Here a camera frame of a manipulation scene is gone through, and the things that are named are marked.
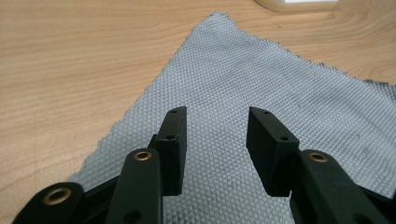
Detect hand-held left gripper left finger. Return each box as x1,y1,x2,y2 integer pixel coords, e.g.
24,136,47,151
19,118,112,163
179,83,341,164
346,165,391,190
148,105,188,197

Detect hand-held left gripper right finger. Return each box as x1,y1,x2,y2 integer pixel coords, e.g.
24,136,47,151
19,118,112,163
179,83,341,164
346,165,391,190
246,106,301,198

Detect grey textured cloth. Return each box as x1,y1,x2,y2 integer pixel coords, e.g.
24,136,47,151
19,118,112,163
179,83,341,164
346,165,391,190
68,11,396,224

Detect white round object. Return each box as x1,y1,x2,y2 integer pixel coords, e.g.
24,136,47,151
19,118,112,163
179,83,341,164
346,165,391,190
253,0,341,14

